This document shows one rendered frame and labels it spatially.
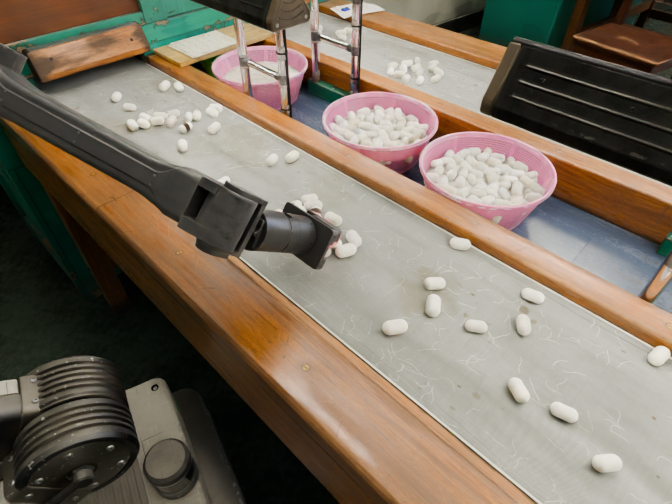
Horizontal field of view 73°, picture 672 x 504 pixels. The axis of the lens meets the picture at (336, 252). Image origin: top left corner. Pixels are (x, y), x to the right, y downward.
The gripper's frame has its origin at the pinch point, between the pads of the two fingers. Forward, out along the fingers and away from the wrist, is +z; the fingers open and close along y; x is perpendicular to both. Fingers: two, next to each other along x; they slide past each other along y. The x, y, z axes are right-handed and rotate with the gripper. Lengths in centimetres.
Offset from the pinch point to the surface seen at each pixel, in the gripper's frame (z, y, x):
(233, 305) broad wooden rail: -15.5, 1.0, 12.7
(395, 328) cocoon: -4.0, -18.0, 5.0
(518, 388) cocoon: -1.0, -34.9, 2.9
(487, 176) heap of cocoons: 31.9, -6.6, -20.5
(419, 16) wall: 233, 164, -111
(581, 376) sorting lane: 7.0, -39.9, -0.9
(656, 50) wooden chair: 197, 8, -112
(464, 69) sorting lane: 65, 26, -47
